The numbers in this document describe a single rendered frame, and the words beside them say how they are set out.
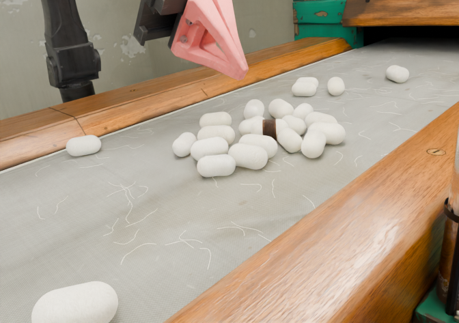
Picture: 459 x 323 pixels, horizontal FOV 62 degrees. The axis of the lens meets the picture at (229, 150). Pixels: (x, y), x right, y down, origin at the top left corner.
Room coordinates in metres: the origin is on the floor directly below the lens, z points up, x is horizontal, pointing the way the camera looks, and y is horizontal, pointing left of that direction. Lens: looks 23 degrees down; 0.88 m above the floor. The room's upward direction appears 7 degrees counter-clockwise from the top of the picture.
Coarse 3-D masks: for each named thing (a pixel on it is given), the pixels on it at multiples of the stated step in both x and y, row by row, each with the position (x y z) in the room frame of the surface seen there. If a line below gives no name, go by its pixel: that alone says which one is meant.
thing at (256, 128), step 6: (258, 120) 0.35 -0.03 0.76; (276, 120) 0.35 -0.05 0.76; (282, 120) 0.35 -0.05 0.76; (252, 126) 0.35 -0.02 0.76; (258, 126) 0.34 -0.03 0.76; (276, 126) 0.34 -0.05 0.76; (282, 126) 0.34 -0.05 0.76; (288, 126) 0.35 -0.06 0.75; (252, 132) 0.35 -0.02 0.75; (258, 132) 0.34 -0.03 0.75
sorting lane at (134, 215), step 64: (320, 64) 0.68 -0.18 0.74; (384, 64) 0.63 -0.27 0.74; (448, 64) 0.58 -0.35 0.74; (128, 128) 0.44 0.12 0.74; (192, 128) 0.41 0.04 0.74; (384, 128) 0.35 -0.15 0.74; (0, 192) 0.30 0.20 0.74; (64, 192) 0.29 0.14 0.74; (128, 192) 0.27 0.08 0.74; (192, 192) 0.26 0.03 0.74; (256, 192) 0.25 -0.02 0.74; (320, 192) 0.24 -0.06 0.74; (0, 256) 0.21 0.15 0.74; (64, 256) 0.20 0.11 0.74; (128, 256) 0.19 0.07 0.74; (192, 256) 0.18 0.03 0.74; (0, 320) 0.15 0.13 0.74; (128, 320) 0.14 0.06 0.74
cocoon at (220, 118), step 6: (204, 114) 0.40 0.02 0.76; (210, 114) 0.40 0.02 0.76; (216, 114) 0.39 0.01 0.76; (222, 114) 0.39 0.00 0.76; (228, 114) 0.40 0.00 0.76; (204, 120) 0.39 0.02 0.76; (210, 120) 0.39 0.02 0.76; (216, 120) 0.39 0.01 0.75; (222, 120) 0.39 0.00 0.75; (228, 120) 0.39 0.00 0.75; (204, 126) 0.39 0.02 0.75
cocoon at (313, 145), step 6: (312, 132) 0.31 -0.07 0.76; (318, 132) 0.31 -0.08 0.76; (306, 138) 0.30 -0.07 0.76; (312, 138) 0.30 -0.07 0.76; (318, 138) 0.30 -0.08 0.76; (324, 138) 0.31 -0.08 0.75; (306, 144) 0.29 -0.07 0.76; (312, 144) 0.29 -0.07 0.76; (318, 144) 0.29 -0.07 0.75; (324, 144) 0.30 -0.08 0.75; (306, 150) 0.29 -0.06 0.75; (312, 150) 0.29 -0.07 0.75; (318, 150) 0.29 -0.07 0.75; (312, 156) 0.29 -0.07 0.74
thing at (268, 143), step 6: (240, 138) 0.32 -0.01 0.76; (246, 138) 0.31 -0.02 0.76; (252, 138) 0.31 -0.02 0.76; (258, 138) 0.31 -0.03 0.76; (264, 138) 0.31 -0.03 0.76; (270, 138) 0.31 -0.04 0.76; (252, 144) 0.31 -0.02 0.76; (258, 144) 0.30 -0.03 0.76; (264, 144) 0.30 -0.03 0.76; (270, 144) 0.30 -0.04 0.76; (276, 144) 0.31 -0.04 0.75; (270, 150) 0.30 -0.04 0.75; (276, 150) 0.30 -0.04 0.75; (270, 156) 0.30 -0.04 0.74
